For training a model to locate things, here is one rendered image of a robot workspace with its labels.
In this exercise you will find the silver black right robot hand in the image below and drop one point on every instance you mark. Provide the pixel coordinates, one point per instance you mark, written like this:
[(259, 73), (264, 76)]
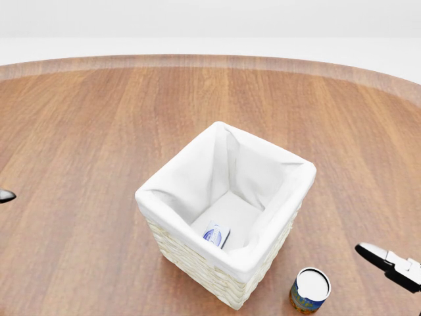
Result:
[(391, 263)]

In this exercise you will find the blue and yellow soup tin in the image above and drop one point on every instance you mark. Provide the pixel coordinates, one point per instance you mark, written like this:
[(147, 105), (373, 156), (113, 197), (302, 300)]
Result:
[(310, 286)]

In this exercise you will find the blue and white food box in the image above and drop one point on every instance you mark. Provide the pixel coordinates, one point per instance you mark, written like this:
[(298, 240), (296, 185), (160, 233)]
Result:
[(215, 234)]

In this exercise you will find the white lined wicker basket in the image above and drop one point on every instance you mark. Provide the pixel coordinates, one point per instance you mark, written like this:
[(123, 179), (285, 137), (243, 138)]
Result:
[(184, 184)]

